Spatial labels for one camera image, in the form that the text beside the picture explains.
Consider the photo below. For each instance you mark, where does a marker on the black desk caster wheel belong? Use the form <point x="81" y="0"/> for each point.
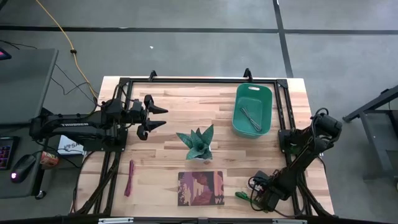
<point x="40" y="195"/>

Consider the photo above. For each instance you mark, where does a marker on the white printed paper sheet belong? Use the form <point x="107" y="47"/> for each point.
<point x="68" y="146"/>

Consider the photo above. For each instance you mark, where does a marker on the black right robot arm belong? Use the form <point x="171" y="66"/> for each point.
<point x="311" y="146"/>

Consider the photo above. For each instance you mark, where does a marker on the black clamp bracket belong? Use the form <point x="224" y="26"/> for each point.
<point x="247" y="74"/>
<point x="152" y="75"/>

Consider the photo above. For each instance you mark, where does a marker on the grey office desk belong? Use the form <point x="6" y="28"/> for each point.
<point x="25" y="84"/>

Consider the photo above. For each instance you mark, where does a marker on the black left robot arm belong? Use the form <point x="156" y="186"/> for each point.
<point x="77" y="126"/>

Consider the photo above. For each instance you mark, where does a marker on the dark device with pink light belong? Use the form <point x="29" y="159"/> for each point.
<point x="3" y="54"/>

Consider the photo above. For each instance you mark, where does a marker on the black overhead gantry beam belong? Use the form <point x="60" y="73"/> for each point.
<point x="171" y="221"/>

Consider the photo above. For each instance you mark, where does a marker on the metal whisk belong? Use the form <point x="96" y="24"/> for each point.
<point x="250" y="119"/>

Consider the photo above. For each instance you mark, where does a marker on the silver bracket plate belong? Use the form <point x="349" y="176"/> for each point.
<point x="289" y="221"/>
<point x="115" y="220"/>

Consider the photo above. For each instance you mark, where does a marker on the black computer mouse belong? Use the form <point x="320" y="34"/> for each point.
<point x="22" y="168"/>

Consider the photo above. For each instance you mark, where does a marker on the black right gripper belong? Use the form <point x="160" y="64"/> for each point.
<point x="273" y="197"/>

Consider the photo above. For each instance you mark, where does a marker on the book with canyon cover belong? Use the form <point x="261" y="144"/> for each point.
<point x="200" y="188"/>

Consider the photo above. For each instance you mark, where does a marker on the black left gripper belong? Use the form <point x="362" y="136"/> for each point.
<point x="136" y="113"/>

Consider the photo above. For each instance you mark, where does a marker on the orange drink can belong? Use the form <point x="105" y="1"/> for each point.
<point x="49" y="158"/>

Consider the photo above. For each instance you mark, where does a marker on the black backlit keyboard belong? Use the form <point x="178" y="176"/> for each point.
<point x="6" y="154"/>

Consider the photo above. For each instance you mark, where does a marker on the teal plastic bin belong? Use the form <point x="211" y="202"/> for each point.
<point x="258" y="102"/>

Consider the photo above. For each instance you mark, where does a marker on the white round plant pot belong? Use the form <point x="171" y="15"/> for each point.
<point x="206" y="160"/>

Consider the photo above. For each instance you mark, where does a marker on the black table stand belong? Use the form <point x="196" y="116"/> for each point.
<point x="370" y="105"/>

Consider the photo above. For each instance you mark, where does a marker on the green striped snake plant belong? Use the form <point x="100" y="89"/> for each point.
<point x="197" y="143"/>

